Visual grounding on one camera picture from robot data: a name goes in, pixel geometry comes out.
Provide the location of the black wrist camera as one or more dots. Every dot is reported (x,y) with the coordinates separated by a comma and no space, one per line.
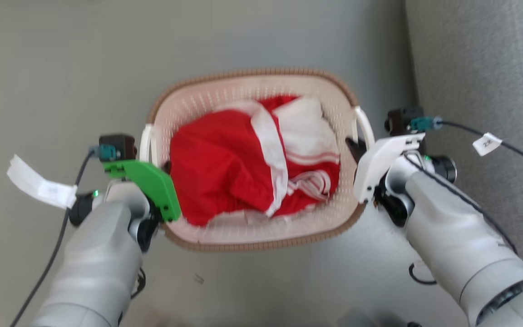
(118,146)
(404,120)

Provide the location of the red and white garment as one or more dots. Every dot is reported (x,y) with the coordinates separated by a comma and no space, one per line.
(220,163)

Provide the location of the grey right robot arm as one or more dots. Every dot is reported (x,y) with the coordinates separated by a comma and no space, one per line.
(461,240)

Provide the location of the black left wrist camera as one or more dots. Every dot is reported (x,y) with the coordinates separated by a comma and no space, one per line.
(118,146)

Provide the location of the cream plastic laundry basket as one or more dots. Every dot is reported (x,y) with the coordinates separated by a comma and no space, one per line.
(252,86)

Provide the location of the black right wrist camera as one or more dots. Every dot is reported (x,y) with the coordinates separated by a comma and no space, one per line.
(404,120)

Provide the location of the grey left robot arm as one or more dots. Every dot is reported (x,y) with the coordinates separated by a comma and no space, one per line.
(93,259)

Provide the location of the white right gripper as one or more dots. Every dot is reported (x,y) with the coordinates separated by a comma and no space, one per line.
(375,163)

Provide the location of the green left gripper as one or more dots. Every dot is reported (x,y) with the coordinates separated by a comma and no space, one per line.
(152,181)

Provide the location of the grey fabric sofa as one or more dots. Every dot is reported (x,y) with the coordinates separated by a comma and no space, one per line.
(484,68)

